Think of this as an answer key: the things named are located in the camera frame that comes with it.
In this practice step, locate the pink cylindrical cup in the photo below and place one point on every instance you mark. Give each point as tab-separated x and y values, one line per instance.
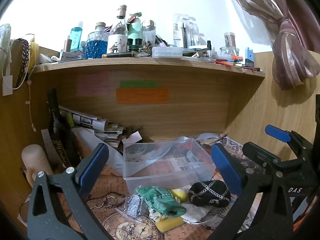
36	160

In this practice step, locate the black cap small bottle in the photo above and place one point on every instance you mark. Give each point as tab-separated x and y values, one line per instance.
209	48

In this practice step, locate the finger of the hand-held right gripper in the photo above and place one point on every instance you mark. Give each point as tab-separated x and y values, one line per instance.
276	132
260	153

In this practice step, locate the purple curtain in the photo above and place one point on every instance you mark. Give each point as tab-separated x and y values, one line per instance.
290	55

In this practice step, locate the wooden shelf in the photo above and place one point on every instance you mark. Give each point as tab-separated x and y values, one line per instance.
187	67

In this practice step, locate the clear bottle with white label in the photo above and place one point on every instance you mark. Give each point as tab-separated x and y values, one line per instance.
118	37

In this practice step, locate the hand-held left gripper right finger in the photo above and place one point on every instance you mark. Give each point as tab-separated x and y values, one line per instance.
225	170

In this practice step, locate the yellow tape roll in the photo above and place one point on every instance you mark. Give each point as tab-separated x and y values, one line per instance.
34	56

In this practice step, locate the printed vintage table cover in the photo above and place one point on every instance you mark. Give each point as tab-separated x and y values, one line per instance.
110	177

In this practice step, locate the black lace band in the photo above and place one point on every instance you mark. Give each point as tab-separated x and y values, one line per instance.
23	62

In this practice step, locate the blue liquid bottle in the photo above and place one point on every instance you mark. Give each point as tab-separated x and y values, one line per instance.
75	38

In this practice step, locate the packaged tool set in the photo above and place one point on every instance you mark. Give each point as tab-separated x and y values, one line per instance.
185	30

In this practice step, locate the white paper tag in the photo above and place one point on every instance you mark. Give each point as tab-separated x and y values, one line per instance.
7	85

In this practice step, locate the blue and white box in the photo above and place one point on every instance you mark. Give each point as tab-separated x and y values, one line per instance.
249	57

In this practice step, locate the black and gold pen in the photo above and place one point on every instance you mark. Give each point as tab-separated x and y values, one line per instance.
117	55

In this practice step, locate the yellow sponge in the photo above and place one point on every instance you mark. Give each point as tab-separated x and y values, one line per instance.
170	223

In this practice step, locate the stack of papers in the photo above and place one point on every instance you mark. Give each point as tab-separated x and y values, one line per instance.
95	126

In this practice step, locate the clear flat plastic box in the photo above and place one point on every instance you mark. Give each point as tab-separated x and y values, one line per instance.
167	52

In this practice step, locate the glass bottle with blue beads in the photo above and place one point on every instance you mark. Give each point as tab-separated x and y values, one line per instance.
97	45

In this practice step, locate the pink sticky note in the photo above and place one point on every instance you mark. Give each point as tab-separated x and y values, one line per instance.
93	83

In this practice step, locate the small yellow soft ball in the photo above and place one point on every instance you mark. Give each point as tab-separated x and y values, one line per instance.
180	194

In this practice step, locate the clear plastic container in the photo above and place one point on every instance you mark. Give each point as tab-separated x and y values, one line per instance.
170	170

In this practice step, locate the glass jar with silver lid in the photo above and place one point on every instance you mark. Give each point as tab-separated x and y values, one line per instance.
148	32

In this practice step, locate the green sticky note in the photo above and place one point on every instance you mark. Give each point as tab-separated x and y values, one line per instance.
138	84

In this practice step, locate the green cloth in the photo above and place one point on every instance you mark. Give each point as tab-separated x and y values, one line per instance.
160	200

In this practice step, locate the clear bag with dark glitter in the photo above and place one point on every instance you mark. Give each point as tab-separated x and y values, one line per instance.
135	206

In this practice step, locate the orange sticky note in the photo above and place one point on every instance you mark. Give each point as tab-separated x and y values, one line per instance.
142	95

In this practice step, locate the black studded pouch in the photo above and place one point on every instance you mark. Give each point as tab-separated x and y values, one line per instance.
208	193

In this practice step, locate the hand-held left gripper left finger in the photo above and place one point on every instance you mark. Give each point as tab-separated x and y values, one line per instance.
93	166

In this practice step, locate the mint green pump bottle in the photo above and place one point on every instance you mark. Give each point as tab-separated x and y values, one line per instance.
135	30

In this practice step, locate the small bowl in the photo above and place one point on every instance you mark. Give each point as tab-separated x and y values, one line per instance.
136	153

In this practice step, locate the white knit cloth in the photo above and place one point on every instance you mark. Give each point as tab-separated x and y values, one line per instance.
5	37

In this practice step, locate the clear glass jar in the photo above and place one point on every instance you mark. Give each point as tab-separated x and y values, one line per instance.
229	42

